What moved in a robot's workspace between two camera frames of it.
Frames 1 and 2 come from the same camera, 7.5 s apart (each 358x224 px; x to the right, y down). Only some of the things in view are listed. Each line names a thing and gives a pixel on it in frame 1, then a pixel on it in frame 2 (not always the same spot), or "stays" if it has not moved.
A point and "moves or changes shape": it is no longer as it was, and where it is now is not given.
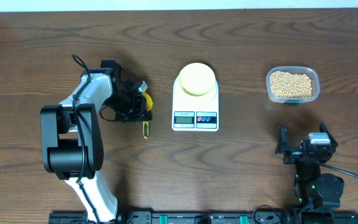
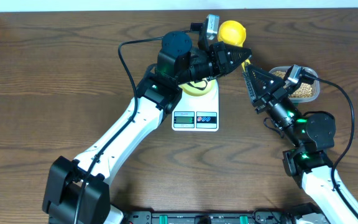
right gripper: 293,154 to 261,102
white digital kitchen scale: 199,113 stays
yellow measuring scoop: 149,104 moves or changes shape
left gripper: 140,106 to 215,61
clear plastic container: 292,84 stays
